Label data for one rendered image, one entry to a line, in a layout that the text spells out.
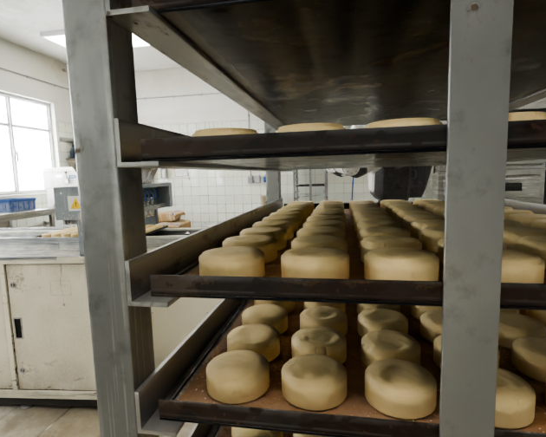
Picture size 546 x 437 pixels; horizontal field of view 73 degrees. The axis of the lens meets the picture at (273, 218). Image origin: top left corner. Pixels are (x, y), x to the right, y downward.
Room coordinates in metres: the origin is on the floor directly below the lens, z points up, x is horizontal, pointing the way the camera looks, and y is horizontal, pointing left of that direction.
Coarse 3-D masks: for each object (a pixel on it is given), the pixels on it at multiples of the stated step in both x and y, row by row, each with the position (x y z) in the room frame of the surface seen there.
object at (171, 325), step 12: (180, 300) 1.94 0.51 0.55; (192, 300) 1.94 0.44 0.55; (204, 300) 1.93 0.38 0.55; (216, 300) 1.93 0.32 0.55; (156, 312) 1.95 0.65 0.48; (168, 312) 1.95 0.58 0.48; (180, 312) 1.94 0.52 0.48; (192, 312) 1.94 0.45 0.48; (204, 312) 1.93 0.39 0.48; (156, 324) 1.95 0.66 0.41; (168, 324) 1.95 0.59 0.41; (180, 324) 1.94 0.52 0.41; (192, 324) 1.94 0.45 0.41; (156, 336) 1.95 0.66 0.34; (168, 336) 1.95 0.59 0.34; (180, 336) 1.94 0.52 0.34; (156, 348) 1.95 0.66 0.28; (168, 348) 1.95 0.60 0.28; (156, 360) 1.95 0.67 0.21
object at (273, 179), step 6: (264, 126) 0.84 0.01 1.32; (270, 126) 0.84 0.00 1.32; (264, 132) 0.84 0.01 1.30; (270, 132) 0.84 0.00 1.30; (270, 174) 0.84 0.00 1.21; (276, 174) 0.84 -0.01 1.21; (270, 180) 0.84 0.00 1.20; (276, 180) 0.84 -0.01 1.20; (270, 186) 0.84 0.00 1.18; (276, 186) 0.84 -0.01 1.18; (270, 192) 0.84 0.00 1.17; (276, 192) 0.84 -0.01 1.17; (270, 198) 0.84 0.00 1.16; (276, 198) 0.84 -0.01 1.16
